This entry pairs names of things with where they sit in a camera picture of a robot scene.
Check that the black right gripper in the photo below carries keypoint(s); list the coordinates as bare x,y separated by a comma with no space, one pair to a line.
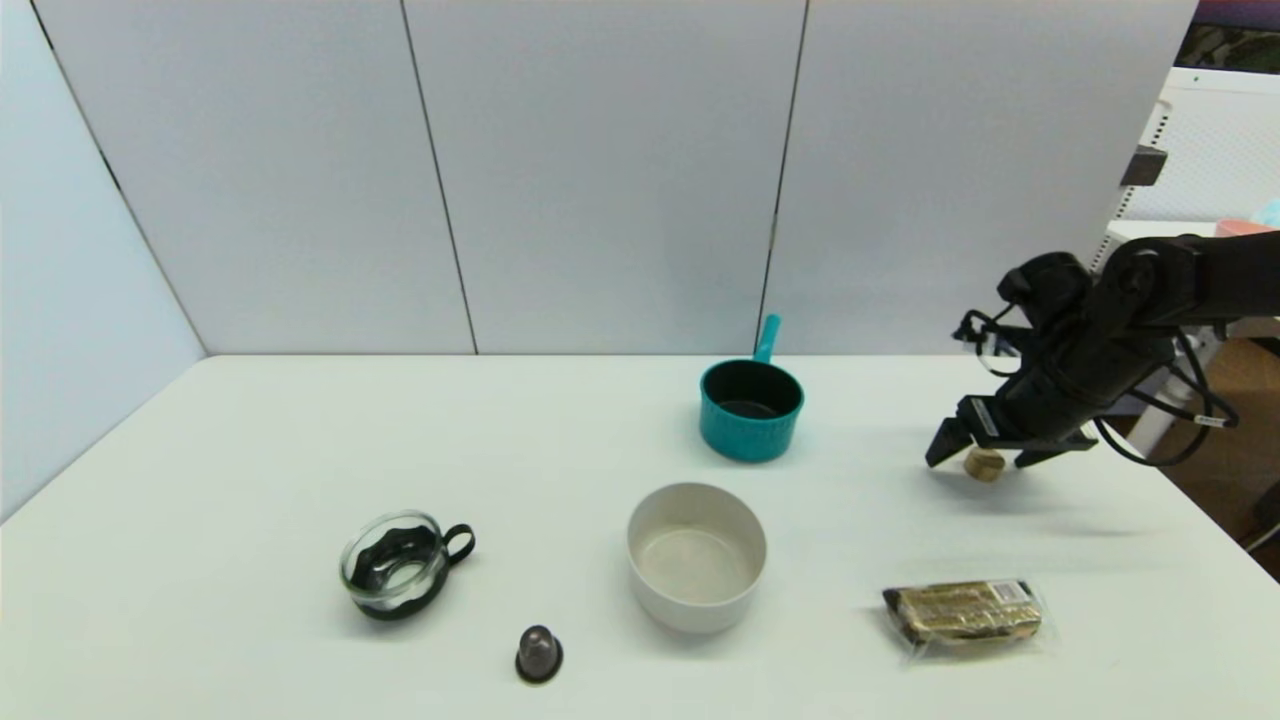
984,417

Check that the small wooden cylinder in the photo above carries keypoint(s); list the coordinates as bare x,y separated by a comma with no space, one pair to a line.
986,466

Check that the pink object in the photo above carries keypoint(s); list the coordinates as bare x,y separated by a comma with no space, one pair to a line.
1245,228

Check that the beige round bowl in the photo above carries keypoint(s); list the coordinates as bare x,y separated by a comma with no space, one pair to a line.
695,600

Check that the white stand pole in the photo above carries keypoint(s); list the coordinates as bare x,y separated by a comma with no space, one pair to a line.
1150,427

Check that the gold wrapped snack package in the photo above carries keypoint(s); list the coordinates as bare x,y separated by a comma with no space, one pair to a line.
965,612

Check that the black panel clip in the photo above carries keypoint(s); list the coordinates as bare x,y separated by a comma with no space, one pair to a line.
1143,165

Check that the white perforated cabinet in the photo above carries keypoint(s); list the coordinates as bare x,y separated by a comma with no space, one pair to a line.
1220,140

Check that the dark coffee capsule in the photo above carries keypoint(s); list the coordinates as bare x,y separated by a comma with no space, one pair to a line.
538,655

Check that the glass cup with black holder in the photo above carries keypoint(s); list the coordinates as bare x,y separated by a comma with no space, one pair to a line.
400,570

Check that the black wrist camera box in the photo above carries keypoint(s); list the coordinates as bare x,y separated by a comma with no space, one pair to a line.
1050,285

